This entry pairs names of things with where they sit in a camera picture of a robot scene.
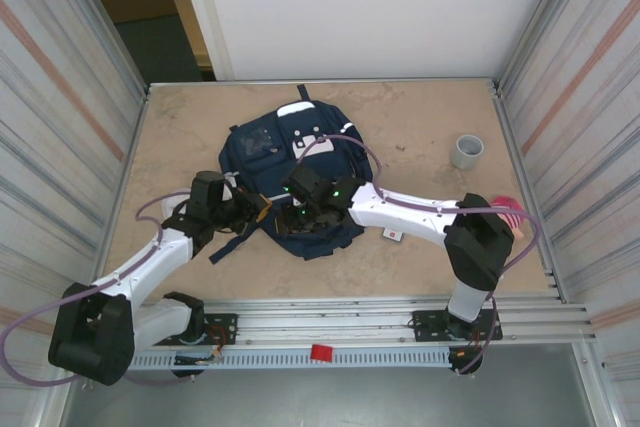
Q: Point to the navy blue backpack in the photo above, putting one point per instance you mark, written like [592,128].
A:
[300,127]

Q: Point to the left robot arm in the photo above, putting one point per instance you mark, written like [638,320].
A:
[150,262]

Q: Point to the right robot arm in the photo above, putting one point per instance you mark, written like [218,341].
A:
[400,207]

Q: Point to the black and white card pack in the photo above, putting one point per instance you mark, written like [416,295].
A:
[393,234]

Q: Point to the red square tag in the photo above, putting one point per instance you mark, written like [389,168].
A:
[322,353]

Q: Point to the grey plastic cup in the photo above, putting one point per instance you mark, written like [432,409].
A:
[469,152]

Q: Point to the doll with pink hat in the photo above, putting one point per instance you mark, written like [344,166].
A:
[512,214]

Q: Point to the aluminium rail frame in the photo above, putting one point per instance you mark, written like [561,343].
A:
[325,319]

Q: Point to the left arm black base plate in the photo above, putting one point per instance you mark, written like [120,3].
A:
[225,322]

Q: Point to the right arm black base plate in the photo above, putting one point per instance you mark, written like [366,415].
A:
[425,322]

